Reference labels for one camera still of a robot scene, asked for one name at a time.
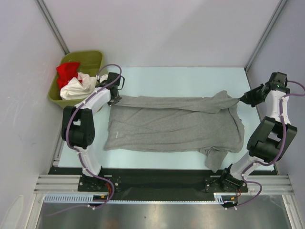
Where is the grey t shirt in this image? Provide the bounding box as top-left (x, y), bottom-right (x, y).
top-left (104, 91), bottom-right (244, 172)

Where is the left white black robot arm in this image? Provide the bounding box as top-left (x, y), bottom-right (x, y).
top-left (61, 86), bottom-right (121, 193)

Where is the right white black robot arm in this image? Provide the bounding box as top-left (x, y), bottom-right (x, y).
top-left (204, 85), bottom-right (297, 193)

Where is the white t shirt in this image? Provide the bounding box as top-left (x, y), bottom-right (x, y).
top-left (60, 72), bottom-right (97, 100)

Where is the olive green plastic bin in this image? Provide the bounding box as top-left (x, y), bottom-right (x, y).
top-left (48, 50), bottom-right (104, 109)

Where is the red t shirt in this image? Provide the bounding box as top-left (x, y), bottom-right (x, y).
top-left (56, 62), bottom-right (82, 89)

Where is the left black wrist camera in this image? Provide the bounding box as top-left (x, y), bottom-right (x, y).
top-left (96, 72), bottom-right (125, 91)

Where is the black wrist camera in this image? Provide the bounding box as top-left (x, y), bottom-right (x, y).
top-left (96, 72), bottom-right (125, 91)
top-left (266, 72), bottom-right (290, 94)

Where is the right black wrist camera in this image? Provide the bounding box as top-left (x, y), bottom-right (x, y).
top-left (266, 72), bottom-right (290, 94)

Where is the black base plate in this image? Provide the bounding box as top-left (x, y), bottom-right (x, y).
top-left (47, 167), bottom-right (279, 201)

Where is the aluminium frame rail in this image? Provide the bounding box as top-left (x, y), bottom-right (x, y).
top-left (34, 175), bottom-right (294, 195)

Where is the right aluminium corner post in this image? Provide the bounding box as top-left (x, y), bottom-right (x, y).
top-left (244, 0), bottom-right (289, 74)

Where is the aluminium corner post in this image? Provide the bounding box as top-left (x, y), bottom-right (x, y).
top-left (244, 0), bottom-right (289, 74)
top-left (35, 0), bottom-right (70, 55)

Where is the grey slotted cable duct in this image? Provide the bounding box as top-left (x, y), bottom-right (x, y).
top-left (44, 194), bottom-right (237, 205)

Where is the left aluminium corner post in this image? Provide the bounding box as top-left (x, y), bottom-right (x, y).
top-left (35, 0), bottom-right (70, 55)

